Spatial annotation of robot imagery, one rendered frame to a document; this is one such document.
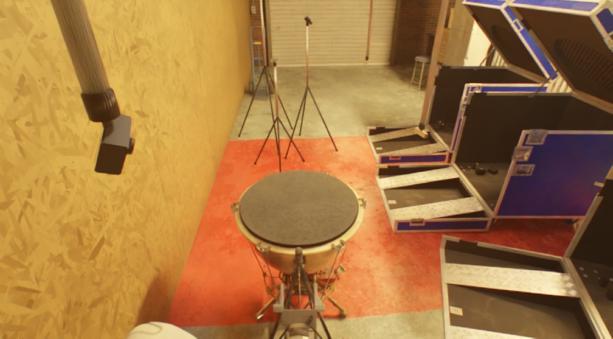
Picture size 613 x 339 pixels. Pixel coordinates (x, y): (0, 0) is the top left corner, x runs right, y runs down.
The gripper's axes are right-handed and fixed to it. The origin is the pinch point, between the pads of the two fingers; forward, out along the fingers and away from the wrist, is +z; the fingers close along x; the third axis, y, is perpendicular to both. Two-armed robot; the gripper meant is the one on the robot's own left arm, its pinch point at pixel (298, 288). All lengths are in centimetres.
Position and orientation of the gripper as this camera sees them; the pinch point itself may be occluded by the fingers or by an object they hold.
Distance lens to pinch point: 139.4
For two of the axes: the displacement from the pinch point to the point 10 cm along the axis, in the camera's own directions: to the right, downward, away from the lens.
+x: -10.0, 0.1, -0.1
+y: 0.0, -6.5, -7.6
